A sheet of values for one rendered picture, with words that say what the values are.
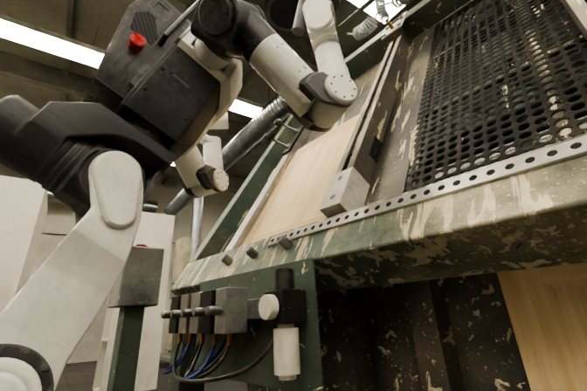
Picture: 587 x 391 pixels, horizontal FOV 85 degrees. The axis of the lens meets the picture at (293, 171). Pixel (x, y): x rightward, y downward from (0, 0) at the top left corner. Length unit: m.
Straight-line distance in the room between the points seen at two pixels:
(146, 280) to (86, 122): 0.62
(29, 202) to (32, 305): 2.54
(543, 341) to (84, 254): 0.77
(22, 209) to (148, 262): 2.05
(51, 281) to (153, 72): 0.42
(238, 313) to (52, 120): 0.51
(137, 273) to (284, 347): 0.64
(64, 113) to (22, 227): 2.44
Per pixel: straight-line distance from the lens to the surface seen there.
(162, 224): 4.78
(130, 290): 1.16
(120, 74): 0.75
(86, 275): 0.64
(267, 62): 0.72
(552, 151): 0.55
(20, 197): 3.17
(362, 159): 0.84
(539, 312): 0.74
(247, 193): 1.49
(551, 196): 0.50
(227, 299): 0.74
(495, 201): 0.52
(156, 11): 0.88
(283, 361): 0.66
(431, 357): 0.78
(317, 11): 0.86
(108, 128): 0.71
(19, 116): 0.70
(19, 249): 3.07
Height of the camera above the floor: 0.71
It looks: 24 degrees up
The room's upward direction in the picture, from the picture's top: 3 degrees counter-clockwise
